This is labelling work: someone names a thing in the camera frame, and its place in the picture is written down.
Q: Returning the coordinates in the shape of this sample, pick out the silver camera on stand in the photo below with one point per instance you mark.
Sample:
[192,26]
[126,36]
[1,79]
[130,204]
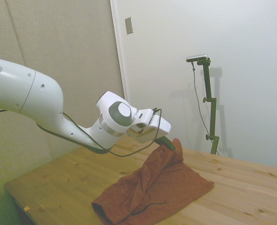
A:
[197,57]

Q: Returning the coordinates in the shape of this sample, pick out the grey wall switch plate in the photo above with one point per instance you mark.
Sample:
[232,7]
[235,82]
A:
[129,25]

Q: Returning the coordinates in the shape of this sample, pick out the rust red shorts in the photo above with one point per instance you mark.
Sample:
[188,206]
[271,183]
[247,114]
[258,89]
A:
[171,185]

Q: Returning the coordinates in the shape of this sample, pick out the small orange tape piece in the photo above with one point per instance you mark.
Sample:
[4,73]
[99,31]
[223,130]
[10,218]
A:
[27,208]

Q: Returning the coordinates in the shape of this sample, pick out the dark jointed camera stand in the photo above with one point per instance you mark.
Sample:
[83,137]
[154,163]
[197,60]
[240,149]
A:
[207,82]

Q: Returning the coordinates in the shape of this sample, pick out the white door frame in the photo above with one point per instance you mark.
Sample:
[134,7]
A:
[123,70]

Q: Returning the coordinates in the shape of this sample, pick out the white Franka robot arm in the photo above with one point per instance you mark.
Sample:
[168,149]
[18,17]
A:
[23,86]

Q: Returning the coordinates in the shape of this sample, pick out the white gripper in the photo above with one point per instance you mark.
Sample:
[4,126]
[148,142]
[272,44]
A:
[164,127]

